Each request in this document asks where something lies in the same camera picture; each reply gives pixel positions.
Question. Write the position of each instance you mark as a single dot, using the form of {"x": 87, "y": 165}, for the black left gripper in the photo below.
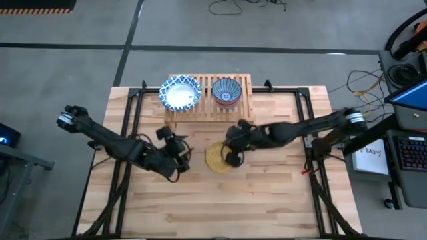
{"x": 176, "y": 150}

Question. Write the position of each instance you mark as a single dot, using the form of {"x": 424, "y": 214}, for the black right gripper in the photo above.
{"x": 247, "y": 136}

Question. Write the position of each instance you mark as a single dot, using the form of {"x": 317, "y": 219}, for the blue striped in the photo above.
{"x": 227, "y": 91}

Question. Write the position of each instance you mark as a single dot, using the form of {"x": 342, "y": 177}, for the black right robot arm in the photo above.
{"x": 300, "y": 128}

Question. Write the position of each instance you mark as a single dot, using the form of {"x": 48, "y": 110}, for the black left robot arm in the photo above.
{"x": 110, "y": 141}

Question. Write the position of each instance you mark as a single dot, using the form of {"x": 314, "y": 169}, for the wooden slatted shelf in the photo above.
{"x": 207, "y": 110}

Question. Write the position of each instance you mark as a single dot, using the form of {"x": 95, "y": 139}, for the white labelled paper box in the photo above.
{"x": 370, "y": 160}

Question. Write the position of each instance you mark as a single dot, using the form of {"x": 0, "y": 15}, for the black diagonal stand bar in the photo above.
{"x": 373, "y": 136}

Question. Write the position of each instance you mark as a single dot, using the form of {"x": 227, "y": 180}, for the grey metal stand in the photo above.
{"x": 20, "y": 156}

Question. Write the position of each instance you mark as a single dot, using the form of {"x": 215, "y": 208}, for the black device with blue light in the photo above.
{"x": 8, "y": 135}

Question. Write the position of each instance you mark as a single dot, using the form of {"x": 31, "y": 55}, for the black caster wheel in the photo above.
{"x": 388, "y": 204}

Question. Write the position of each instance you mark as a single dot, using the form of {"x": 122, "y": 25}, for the black hazard striped mat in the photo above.
{"x": 33, "y": 4}

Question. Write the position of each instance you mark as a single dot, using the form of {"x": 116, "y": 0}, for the black backlit keyboard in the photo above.
{"x": 413, "y": 153}

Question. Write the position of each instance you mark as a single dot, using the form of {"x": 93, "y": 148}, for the grey equipment cart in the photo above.
{"x": 413, "y": 186}

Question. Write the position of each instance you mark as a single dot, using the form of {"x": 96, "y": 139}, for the laptop with blue screen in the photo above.
{"x": 412, "y": 96}

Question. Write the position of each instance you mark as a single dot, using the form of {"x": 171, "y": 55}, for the orange tool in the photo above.
{"x": 421, "y": 28}

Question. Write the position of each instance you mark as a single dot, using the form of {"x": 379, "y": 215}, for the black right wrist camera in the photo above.
{"x": 234, "y": 160}

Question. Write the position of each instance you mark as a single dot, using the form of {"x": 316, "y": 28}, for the black metal table frame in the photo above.
{"x": 283, "y": 90}

